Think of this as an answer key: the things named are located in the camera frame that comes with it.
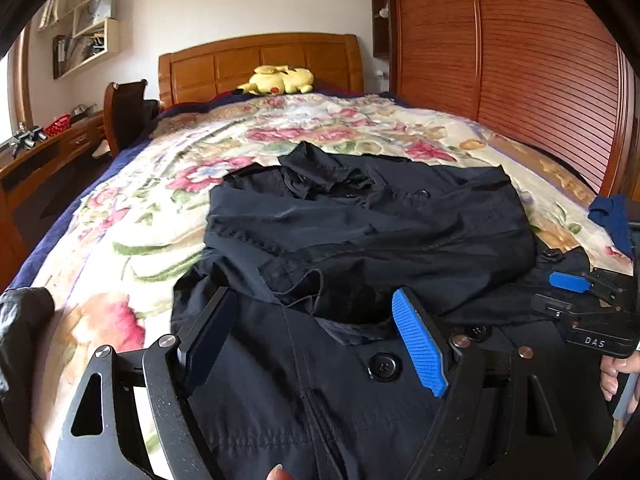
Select wooden louvered wardrobe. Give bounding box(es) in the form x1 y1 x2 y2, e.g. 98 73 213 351
369 0 640 201

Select white wall shelf unit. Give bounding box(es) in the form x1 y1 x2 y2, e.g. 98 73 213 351
37 0 122 80

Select white paper bag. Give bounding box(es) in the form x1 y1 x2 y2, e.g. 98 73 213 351
75 0 116 31

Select blue cloth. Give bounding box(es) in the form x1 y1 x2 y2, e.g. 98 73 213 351
587 195 635 257

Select person's right hand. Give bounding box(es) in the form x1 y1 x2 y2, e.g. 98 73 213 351
599 352 640 403

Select black trench coat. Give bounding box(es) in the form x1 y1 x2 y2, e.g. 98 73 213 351
170 141 616 480

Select yellow plush toy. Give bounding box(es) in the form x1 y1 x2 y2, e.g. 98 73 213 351
235 64 315 96

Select wooden desk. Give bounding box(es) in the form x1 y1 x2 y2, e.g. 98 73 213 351
0 112 108 281

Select floral blanket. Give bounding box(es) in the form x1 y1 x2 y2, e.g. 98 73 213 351
20 91 631 480

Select dark wooden chair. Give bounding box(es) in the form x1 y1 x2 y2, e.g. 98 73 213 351
103 79 148 158

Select row of binders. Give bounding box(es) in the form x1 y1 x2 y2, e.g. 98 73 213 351
52 35 69 79

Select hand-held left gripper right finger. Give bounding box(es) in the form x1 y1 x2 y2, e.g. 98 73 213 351
391 286 601 480

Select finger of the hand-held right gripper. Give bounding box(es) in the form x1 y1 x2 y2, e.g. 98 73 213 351
531 294 577 321
548 271 596 295

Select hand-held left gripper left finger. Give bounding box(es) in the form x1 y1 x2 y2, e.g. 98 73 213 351
47 286 238 480

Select dark grey cloth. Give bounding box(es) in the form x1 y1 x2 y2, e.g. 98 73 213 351
0 287 56 411

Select wooden framed window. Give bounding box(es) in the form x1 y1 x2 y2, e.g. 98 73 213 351
0 30 36 148

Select wooden bed headboard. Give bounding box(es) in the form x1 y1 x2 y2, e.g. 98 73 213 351
158 33 364 106

